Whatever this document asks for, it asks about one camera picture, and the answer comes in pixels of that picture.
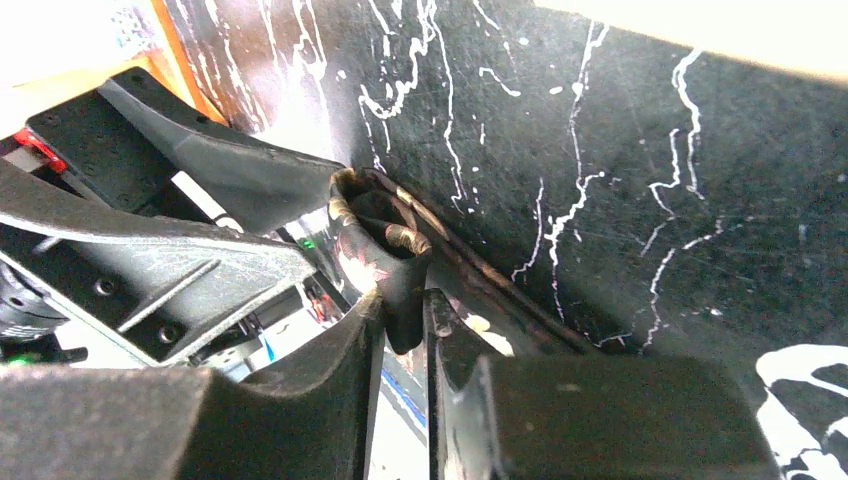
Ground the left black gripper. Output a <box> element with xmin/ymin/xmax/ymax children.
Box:
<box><xmin>1</xmin><ymin>67</ymin><xmax>343</xmax><ymax>366</ymax></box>

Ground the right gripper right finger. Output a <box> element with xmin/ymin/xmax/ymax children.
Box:
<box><xmin>423</xmin><ymin>289</ymin><xmax>780</xmax><ymax>479</ymax></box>

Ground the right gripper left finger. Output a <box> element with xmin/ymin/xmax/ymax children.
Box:
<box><xmin>1</xmin><ymin>292</ymin><xmax>384</xmax><ymax>479</ymax></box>

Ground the black gold floral tie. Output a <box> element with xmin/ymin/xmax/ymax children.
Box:
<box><xmin>327</xmin><ymin>168</ymin><xmax>598</xmax><ymax>355</ymax></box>

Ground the orange wooden rack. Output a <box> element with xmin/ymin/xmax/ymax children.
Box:
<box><xmin>1</xmin><ymin>0</ymin><xmax>227</xmax><ymax>137</ymax></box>

